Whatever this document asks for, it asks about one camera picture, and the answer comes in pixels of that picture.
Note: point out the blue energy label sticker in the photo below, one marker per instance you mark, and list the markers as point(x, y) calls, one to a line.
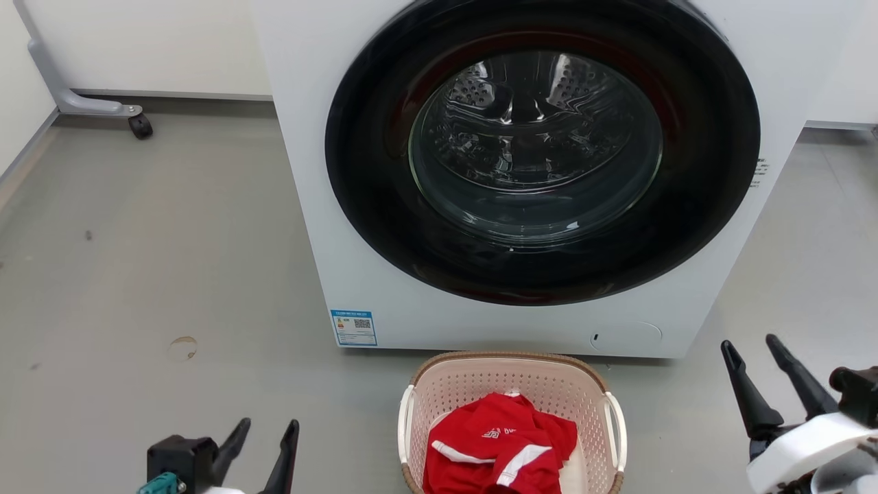
point(353, 328)

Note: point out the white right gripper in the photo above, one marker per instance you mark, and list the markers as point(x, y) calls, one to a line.
point(802, 446)

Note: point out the grey partition foot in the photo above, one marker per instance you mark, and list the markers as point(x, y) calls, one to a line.
point(82, 104)

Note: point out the cream perforated laundry basket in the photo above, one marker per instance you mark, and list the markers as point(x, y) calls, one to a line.
point(480, 381)

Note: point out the white front-load washing machine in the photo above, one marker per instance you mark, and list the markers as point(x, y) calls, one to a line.
point(309, 171)

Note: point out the black caster wheel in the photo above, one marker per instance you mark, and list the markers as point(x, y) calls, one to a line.
point(140, 127)

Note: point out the dark round washing machine door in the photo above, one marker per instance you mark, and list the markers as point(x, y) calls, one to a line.
point(363, 171)

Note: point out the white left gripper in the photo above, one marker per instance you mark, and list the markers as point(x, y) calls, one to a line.
point(223, 490)

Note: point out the white partition panel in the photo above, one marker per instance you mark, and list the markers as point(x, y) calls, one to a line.
point(151, 41)
point(850, 82)

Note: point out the red garment with white stripes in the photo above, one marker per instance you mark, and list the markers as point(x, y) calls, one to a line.
point(494, 439)

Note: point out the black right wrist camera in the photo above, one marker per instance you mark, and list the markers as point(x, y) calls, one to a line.
point(857, 394)

